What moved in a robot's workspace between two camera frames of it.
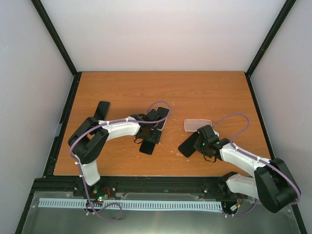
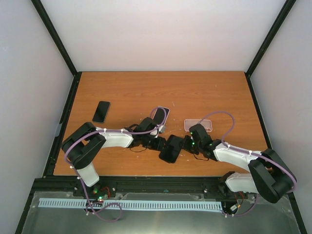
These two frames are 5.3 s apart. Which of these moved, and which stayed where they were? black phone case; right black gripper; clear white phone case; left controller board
Moved: black phone case
Stayed: clear white phone case; left controller board; right black gripper
